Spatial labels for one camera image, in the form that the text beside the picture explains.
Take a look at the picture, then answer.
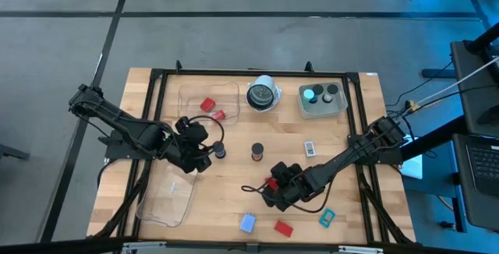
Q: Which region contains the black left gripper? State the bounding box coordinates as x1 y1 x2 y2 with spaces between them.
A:
169 123 218 173

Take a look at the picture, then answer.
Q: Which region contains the long clear plastic bin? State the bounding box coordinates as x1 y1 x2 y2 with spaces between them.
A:
135 156 200 228

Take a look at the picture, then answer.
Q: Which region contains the black chair leg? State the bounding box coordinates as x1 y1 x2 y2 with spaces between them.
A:
0 143 30 161

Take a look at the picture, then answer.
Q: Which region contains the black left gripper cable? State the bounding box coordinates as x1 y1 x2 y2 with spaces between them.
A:
186 115 226 148

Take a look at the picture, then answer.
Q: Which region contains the black aluminium table frame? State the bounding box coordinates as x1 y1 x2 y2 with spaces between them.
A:
87 59 416 247

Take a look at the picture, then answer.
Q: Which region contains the hourglass with teal caps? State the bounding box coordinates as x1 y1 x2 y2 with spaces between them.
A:
303 89 319 105

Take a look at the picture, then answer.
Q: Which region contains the black floor cable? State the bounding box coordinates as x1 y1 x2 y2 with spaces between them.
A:
385 61 455 117

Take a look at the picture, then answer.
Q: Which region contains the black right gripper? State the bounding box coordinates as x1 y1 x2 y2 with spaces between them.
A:
263 161 315 212

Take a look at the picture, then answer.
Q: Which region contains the hourglass with red sand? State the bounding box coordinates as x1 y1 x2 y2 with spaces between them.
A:
250 142 265 162

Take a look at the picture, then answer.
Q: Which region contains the light blue wall charger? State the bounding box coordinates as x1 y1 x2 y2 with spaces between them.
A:
239 212 257 235

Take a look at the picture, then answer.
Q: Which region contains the white box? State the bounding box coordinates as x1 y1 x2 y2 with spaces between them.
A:
400 154 424 180

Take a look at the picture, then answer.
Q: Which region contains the wide clear plastic bin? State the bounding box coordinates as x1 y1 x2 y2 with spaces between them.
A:
178 81 242 126

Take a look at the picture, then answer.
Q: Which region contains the teal digital thermometer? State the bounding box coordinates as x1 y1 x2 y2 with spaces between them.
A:
318 208 337 229

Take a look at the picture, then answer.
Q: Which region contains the black camera mount rail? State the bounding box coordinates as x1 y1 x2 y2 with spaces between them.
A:
0 237 499 254

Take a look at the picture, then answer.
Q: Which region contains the hourglass with dark blue sand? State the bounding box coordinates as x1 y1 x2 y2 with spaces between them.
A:
212 140 227 160

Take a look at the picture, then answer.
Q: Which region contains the white rod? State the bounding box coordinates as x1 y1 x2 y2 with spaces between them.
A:
416 56 499 105

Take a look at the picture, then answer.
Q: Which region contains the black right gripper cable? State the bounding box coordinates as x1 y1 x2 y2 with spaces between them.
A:
240 183 333 214

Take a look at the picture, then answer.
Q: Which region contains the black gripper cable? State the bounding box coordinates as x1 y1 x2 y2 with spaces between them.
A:
240 183 333 214
186 115 226 148

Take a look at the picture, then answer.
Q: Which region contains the black laptop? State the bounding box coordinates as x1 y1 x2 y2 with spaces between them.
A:
455 135 499 231

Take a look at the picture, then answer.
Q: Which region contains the black stand foot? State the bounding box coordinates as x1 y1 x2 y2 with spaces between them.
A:
422 69 458 79

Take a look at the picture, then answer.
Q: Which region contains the black equipment cart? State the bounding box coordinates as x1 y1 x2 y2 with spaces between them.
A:
401 23 499 157

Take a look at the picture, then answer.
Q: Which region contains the hourglass with white sand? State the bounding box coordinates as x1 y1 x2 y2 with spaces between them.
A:
321 83 340 104

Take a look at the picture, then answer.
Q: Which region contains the grey plastic bin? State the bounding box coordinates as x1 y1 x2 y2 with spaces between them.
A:
298 81 349 121

